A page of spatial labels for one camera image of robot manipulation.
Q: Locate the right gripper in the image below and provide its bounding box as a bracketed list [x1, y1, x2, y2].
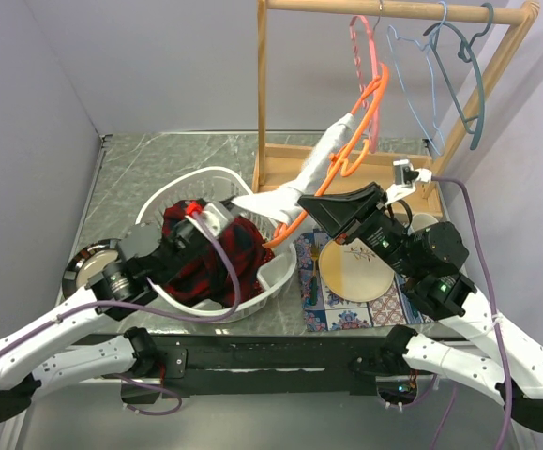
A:
[298, 180, 419, 277]

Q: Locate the red plaid skirt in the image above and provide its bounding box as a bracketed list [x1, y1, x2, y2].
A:
[160, 200, 267, 308]

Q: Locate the white cloth garment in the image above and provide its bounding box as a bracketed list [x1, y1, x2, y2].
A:
[231, 112, 355, 225]

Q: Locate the orange hanger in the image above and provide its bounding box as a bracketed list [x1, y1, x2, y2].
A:
[262, 61, 390, 249]

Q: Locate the pink hanger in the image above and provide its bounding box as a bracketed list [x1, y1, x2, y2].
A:
[348, 0, 385, 155]

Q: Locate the teal blue hanger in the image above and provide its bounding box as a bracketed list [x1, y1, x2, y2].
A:
[423, 2, 495, 151]

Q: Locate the light blue wire hanger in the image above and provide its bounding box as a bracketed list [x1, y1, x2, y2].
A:
[385, 1, 448, 158]

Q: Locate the red polka dot garment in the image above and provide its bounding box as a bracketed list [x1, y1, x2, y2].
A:
[250, 247, 275, 297]

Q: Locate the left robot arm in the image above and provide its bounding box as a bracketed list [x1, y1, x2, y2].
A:
[0, 217, 219, 423]

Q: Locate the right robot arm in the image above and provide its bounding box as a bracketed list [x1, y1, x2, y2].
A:
[298, 183, 543, 433]

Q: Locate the cream yellow plate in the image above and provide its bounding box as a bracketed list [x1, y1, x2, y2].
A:
[319, 239, 395, 303]

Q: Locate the white plastic laundry basket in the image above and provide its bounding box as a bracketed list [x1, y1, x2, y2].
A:
[135, 166, 296, 323]

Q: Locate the wooden clothes rack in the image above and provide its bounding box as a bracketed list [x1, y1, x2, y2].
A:
[252, 1, 540, 217]

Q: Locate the light blue mug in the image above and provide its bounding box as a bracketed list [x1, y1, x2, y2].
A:
[408, 213, 439, 234]

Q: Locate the dark rimmed brown plate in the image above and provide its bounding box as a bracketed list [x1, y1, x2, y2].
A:
[61, 238, 119, 300]

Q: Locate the patterned placemat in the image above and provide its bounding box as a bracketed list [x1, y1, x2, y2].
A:
[295, 231, 431, 332]

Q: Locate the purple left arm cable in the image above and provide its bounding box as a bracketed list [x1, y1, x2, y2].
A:
[0, 213, 242, 376]

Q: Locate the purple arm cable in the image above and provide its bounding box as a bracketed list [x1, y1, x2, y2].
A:
[0, 213, 242, 376]
[428, 175, 516, 450]

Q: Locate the gold fork green handle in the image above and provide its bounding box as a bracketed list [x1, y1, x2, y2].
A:
[309, 243, 320, 306]

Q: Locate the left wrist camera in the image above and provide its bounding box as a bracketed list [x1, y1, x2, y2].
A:
[185, 201, 235, 238]

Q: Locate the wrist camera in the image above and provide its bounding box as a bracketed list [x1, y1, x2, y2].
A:
[385, 159, 432, 204]
[185, 201, 235, 238]

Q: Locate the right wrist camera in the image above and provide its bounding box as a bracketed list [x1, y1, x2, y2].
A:
[385, 159, 432, 204]

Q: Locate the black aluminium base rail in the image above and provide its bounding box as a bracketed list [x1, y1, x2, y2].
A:
[120, 327, 441, 398]

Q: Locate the gold spoon green handle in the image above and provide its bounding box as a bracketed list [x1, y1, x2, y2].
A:
[406, 293, 420, 320]

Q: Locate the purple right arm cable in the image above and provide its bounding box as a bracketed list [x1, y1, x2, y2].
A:
[428, 175, 516, 450]

